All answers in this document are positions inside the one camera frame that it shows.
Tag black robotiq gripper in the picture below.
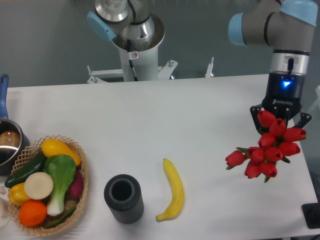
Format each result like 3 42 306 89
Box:
250 73 312 131

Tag red tulip bouquet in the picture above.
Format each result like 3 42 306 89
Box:
225 110 307 183

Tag dark grey ribbed vase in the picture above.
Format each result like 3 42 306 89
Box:
103 174 144 224

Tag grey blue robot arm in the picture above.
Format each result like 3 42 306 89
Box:
86 0 318 132

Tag black device at edge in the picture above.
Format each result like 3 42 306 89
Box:
301 202 320 229

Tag yellow banana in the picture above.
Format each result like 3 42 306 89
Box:
155 158 185 222

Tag purple red radish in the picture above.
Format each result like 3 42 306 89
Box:
68 170 84 198

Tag green bok choy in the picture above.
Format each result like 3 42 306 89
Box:
43 154 76 216

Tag yellow squash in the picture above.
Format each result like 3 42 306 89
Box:
41 138 82 167

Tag dark green cucumber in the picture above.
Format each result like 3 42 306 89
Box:
4 150 47 189

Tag green chili pepper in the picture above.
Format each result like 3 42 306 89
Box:
43 205 77 229

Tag round cream bun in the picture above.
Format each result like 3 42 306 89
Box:
24 172 54 200

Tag woven wicker basket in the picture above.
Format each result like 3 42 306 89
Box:
8 135 89 237

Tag orange fruit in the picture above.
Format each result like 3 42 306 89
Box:
18 200 47 227

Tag yellow bell pepper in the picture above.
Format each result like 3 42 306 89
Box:
8 182 30 207

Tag white frame at right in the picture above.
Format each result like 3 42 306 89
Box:
307 85 320 114

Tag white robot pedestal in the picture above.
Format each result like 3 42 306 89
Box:
86 12 179 84

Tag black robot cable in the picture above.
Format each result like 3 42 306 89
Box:
126 39 139 82

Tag blue handled saucepan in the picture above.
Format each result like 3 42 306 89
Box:
0 74 30 176

